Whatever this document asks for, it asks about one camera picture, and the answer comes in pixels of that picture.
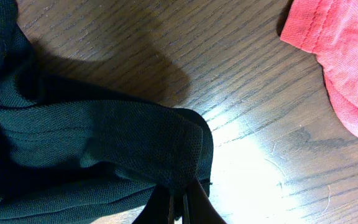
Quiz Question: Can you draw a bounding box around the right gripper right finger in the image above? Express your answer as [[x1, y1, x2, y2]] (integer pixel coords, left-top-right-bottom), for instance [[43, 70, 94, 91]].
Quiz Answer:
[[182, 179, 226, 224]]

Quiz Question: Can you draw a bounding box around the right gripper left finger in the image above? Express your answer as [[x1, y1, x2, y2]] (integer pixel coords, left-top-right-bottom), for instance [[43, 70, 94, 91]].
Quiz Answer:
[[132, 185, 175, 224]]

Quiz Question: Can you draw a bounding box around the black t-shirt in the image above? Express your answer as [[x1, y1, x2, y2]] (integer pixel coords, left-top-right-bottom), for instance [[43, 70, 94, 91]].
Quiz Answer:
[[0, 1, 213, 223]]

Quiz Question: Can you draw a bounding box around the red t-shirt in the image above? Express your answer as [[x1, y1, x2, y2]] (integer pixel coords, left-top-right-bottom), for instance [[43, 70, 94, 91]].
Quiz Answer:
[[280, 0, 358, 137]]

